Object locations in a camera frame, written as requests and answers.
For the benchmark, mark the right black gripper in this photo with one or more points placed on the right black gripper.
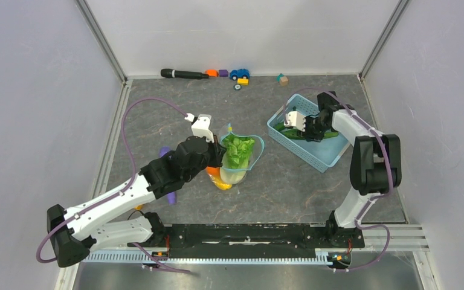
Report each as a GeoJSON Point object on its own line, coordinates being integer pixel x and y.
{"type": "Point", "coordinates": [310, 136]}

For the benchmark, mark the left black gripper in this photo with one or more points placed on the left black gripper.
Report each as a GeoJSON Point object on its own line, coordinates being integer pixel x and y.
{"type": "Point", "coordinates": [218, 150]}

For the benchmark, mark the green toy cucumber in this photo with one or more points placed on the green toy cucumber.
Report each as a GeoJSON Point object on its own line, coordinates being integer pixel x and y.
{"type": "Point", "coordinates": [294, 134]}

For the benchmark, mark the orange toy fruit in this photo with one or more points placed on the orange toy fruit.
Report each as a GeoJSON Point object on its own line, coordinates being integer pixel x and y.
{"type": "Point", "coordinates": [213, 171]}

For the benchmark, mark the yellow toy mango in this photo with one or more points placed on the yellow toy mango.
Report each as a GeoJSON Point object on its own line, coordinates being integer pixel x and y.
{"type": "Point", "coordinates": [221, 185]}

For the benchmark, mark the green toy cabbage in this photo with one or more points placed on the green toy cabbage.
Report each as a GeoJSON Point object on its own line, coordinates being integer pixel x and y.
{"type": "Point", "coordinates": [237, 158]}

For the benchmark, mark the clear zip top bag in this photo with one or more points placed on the clear zip top bag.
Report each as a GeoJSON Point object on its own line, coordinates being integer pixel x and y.
{"type": "Point", "coordinates": [257, 151]}

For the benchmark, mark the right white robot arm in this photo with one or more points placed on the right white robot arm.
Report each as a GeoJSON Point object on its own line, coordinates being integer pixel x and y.
{"type": "Point", "coordinates": [375, 168]}

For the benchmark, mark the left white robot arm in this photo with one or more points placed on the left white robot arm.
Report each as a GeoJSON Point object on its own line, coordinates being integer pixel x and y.
{"type": "Point", "coordinates": [77, 231]}

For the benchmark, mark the light blue plastic basket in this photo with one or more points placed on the light blue plastic basket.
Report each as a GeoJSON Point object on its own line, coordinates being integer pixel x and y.
{"type": "Point", "coordinates": [320, 155]}

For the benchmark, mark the purple toy cylinder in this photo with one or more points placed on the purple toy cylinder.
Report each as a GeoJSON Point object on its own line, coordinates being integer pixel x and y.
{"type": "Point", "coordinates": [172, 196]}

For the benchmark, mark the teal and wood cubes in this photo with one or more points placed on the teal and wood cubes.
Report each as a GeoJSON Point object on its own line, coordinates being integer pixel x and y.
{"type": "Point", "coordinates": [282, 80]}

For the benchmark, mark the yellow toy block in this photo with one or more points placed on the yellow toy block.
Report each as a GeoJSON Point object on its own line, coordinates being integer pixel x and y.
{"type": "Point", "coordinates": [243, 82]}

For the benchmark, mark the blue toy car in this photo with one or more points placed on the blue toy car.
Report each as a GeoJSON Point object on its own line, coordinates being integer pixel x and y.
{"type": "Point", "coordinates": [239, 74]}

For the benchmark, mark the black microphone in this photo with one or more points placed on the black microphone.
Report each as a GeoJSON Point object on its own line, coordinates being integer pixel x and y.
{"type": "Point", "coordinates": [173, 73]}

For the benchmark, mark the orange toy block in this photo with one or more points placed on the orange toy block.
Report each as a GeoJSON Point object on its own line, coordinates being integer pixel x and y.
{"type": "Point", "coordinates": [212, 73]}

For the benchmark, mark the purple toy block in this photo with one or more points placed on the purple toy block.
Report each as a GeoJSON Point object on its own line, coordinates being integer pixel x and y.
{"type": "Point", "coordinates": [223, 73]}

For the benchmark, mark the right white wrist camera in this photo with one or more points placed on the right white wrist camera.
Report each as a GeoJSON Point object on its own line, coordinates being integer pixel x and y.
{"type": "Point", "coordinates": [296, 120]}

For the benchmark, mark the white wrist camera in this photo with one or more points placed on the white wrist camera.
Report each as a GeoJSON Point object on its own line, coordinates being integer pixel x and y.
{"type": "Point", "coordinates": [296, 120]}
{"type": "Point", "coordinates": [201, 126]}

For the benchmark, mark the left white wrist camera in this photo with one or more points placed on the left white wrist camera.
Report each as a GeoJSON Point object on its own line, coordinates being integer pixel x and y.
{"type": "Point", "coordinates": [201, 126]}

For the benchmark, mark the white cable duct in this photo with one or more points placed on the white cable duct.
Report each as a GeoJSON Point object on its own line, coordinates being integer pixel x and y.
{"type": "Point", "coordinates": [137, 256]}

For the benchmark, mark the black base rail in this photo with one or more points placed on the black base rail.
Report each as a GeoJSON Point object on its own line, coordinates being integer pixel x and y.
{"type": "Point", "coordinates": [251, 241]}

